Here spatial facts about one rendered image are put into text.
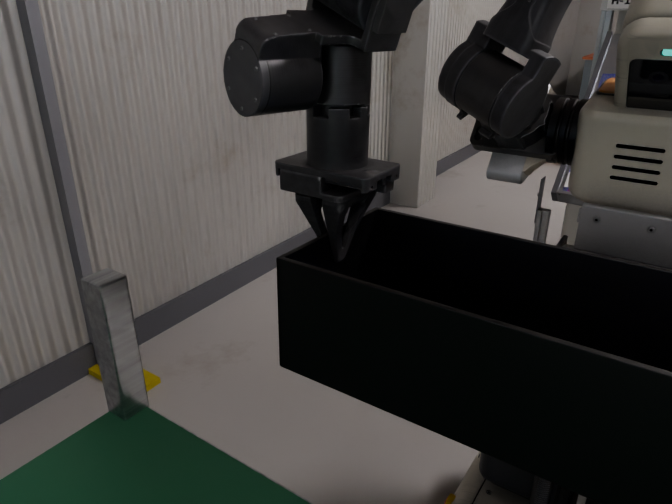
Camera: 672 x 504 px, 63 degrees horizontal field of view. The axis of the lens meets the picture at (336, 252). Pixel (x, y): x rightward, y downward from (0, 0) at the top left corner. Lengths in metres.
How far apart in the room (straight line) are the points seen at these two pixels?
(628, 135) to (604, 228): 0.11
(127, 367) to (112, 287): 0.09
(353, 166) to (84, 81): 1.74
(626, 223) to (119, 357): 0.59
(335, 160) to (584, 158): 0.37
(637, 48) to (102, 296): 0.58
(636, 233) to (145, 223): 1.96
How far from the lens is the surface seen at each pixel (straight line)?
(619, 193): 0.76
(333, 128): 0.48
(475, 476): 1.49
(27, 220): 2.11
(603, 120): 0.74
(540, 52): 0.66
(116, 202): 2.28
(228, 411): 2.08
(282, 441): 1.94
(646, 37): 0.66
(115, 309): 0.54
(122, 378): 0.58
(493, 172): 0.79
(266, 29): 0.43
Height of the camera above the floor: 1.33
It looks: 24 degrees down
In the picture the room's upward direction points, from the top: straight up
